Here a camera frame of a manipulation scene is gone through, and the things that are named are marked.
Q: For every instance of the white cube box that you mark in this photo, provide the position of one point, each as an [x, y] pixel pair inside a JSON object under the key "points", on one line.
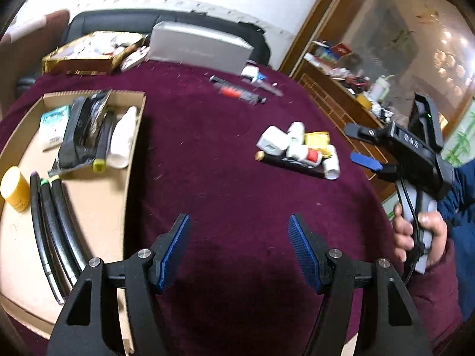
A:
{"points": [[274, 141]]}

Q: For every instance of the white flat box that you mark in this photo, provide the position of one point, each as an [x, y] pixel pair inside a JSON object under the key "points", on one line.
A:
{"points": [[131, 61]]}

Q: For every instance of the gold box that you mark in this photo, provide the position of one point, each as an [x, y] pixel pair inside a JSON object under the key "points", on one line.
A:
{"points": [[74, 65]]}

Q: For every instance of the black marker olive cap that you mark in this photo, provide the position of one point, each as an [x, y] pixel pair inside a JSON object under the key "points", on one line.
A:
{"points": [[104, 144]]}

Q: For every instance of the black marker purple cap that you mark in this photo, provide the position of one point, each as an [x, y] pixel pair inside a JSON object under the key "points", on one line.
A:
{"points": [[35, 211]]}

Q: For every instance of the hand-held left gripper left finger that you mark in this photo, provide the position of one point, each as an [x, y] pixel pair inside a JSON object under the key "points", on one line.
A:
{"points": [[172, 256]]}

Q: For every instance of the black pouch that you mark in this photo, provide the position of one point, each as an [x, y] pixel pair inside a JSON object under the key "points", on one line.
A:
{"points": [[81, 133]]}

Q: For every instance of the person's blue jacket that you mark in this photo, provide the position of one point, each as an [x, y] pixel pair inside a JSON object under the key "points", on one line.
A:
{"points": [[462, 200]]}

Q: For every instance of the black marker green cap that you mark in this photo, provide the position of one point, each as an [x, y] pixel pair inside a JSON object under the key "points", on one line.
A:
{"points": [[47, 215]]}

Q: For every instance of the large white bottle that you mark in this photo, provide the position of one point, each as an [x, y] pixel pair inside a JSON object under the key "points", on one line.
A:
{"points": [[124, 137]]}

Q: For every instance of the red box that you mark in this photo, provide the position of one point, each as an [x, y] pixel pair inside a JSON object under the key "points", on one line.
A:
{"points": [[340, 49]]}

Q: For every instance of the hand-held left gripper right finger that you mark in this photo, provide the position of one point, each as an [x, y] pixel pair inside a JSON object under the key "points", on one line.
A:
{"points": [[306, 252]]}

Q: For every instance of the cardboard box tray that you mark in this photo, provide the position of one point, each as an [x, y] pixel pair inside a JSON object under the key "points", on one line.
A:
{"points": [[100, 207]]}

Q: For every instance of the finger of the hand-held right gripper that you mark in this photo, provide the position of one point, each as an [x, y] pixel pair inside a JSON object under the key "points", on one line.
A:
{"points": [[365, 160], [365, 132]]}

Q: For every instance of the black marker tan cap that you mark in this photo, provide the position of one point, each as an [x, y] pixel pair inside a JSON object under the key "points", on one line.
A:
{"points": [[293, 165]]}

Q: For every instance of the teal tissue pack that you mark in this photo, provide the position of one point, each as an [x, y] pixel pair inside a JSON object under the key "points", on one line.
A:
{"points": [[55, 126]]}

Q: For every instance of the white bottle red label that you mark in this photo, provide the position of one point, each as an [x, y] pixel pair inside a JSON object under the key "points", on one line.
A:
{"points": [[298, 152]]}

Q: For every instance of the clear pen blue ink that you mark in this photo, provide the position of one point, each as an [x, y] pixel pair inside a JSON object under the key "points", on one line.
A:
{"points": [[269, 89]]}

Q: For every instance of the green white packet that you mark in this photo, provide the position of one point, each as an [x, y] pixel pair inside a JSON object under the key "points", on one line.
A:
{"points": [[390, 216]]}

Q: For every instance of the yellow shelf item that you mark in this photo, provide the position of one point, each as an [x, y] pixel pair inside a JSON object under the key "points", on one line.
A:
{"points": [[363, 102]]}

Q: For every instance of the grey shoe box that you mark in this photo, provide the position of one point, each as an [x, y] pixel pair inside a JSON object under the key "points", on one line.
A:
{"points": [[200, 50]]}

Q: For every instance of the bamboo print panel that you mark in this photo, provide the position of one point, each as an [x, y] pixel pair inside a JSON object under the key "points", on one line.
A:
{"points": [[460, 144]]}

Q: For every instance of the black leather sofa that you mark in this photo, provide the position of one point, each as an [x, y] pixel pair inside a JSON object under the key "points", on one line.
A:
{"points": [[111, 20]]}

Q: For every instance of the brown chair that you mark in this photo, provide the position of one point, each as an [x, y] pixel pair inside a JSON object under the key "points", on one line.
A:
{"points": [[22, 52]]}

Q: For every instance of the person's right hand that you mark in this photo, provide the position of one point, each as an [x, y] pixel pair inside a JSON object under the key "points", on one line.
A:
{"points": [[436, 233]]}

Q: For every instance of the wooden cabinet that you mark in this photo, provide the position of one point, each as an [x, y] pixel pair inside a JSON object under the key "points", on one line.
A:
{"points": [[323, 92]]}

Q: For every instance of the small white bottle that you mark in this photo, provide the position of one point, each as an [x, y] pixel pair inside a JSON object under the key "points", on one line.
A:
{"points": [[331, 167], [297, 131]]}

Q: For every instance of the person's right forearm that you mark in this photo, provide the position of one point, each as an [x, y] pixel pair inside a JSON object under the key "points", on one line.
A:
{"points": [[438, 296]]}

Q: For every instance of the yellow packet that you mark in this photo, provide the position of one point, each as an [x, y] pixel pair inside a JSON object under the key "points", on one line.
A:
{"points": [[317, 139]]}

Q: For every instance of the yellow jar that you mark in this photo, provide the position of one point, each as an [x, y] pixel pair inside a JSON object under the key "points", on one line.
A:
{"points": [[15, 191]]}

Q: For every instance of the black capped pen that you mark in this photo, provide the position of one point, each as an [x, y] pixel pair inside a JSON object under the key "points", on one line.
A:
{"points": [[222, 80]]}

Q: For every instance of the clear pen red ink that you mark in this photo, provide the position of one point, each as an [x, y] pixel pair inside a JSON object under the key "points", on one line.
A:
{"points": [[233, 92]]}

